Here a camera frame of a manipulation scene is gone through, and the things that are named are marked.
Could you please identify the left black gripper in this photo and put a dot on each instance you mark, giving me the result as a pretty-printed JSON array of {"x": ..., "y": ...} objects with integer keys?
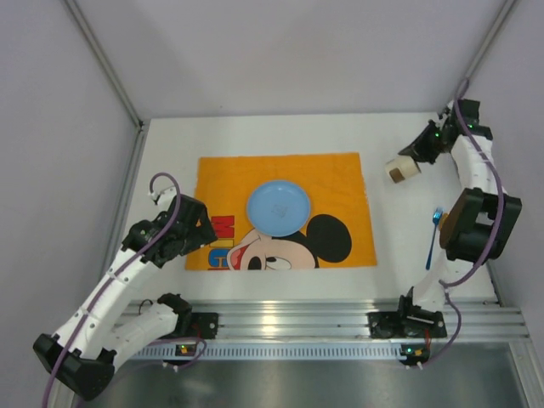
[{"x": 195, "y": 229}]

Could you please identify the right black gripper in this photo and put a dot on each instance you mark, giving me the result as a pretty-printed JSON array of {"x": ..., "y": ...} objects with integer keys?
[{"x": 425, "y": 142}]

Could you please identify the paper cup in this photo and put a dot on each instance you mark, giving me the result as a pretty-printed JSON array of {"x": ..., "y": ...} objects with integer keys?
[{"x": 402, "y": 168}]

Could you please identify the blue metallic fork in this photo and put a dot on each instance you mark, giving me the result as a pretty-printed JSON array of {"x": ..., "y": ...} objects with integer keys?
[{"x": 437, "y": 216}]

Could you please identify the blue plastic plate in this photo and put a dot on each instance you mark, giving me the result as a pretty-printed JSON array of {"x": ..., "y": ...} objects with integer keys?
[{"x": 278, "y": 208}]

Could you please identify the orange cartoon mouse placemat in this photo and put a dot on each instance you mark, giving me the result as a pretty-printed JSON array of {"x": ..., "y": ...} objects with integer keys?
[{"x": 336, "y": 234}]

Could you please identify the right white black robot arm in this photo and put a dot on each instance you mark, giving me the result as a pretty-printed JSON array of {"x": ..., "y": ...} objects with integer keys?
[{"x": 476, "y": 229}]

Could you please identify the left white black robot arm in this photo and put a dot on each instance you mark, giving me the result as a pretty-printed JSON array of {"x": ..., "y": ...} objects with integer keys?
[{"x": 86, "y": 352}]

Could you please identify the gold spoon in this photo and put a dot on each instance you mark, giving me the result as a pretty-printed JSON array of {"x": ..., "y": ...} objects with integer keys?
[{"x": 442, "y": 220}]

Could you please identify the right aluminium frame post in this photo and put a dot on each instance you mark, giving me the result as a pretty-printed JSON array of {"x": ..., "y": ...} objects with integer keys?
[{"x": 484, "y": 46}]

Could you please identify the aluminium frame post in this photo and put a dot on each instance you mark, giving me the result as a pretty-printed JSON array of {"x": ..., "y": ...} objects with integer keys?
[
  {"x": 484, "y": 46},
  {"x": 75, "y": 12}
]

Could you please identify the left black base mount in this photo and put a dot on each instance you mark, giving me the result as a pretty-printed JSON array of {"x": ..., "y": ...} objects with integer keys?
[{"x": 203, "y": 325}]

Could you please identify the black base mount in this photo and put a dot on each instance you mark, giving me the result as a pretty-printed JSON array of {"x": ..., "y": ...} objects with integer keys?
[
  {"x": 386, "y": 325},
  {"x": 203, "y": 325}
]

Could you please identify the aluminium rail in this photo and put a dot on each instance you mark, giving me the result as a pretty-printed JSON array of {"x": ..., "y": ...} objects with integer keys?
[{"x": 347, "y": 320}]

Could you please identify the left aluminium frame post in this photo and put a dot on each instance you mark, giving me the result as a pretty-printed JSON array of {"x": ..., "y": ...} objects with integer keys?
[{"x": 75, "y": 12}]

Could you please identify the slotted cable duct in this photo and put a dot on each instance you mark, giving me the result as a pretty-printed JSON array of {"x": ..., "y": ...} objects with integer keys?
[{"x": 282, "y": 351}]

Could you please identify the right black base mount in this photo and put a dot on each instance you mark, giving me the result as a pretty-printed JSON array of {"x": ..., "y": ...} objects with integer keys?
[{"x": 386, "y": 325}]

